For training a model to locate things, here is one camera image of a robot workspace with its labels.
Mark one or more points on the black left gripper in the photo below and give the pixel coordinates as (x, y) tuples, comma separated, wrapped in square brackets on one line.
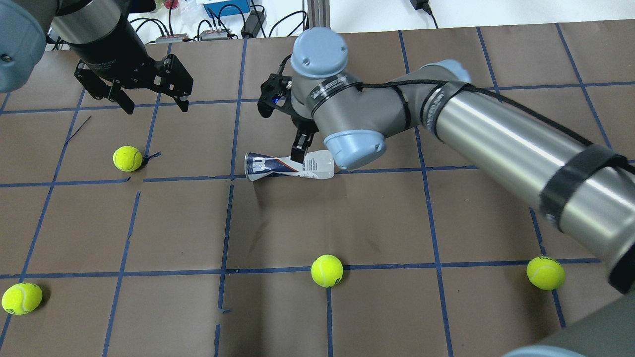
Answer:
[(115, 56)]

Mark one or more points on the aluminium frame post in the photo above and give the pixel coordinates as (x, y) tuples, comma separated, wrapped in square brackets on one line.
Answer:
[(318, 13)]

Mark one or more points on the tennis ball near left side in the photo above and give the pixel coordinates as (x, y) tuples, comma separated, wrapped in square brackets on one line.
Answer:
[(127, 158)]

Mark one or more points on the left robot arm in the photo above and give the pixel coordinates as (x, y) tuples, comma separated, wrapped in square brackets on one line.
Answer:
[(112, 57)]

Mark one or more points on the tennis ball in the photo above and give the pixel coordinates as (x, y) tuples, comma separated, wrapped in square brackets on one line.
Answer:
[(127, 158), (327, 271), (22, 298), (545, 273)]

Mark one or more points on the black power adapter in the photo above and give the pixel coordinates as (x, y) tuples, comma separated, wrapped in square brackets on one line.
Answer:
[(254, 25)]

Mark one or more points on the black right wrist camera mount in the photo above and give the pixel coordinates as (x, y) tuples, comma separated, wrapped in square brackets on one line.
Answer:
[(276, 93)]

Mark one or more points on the blue box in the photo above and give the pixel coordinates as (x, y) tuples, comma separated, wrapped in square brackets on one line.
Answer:
[(225, 7)]

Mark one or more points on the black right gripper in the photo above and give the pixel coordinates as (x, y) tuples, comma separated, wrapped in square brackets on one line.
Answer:
[(301, 140)]

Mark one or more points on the tennis ball centre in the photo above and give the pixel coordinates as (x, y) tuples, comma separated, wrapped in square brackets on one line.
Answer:
[(327, 271)]

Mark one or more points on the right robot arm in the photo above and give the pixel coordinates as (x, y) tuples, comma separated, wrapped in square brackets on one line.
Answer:
[(584, 190)]

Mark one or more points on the tennis ball far left side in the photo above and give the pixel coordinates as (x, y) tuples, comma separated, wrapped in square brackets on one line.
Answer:
[(22, 298)]

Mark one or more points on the clear tennis ball can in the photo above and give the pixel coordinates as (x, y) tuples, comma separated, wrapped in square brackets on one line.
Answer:
[(315, 165)]

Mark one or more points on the tennis ball far right side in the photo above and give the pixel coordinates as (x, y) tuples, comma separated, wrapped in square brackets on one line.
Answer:
[(545, 273)]

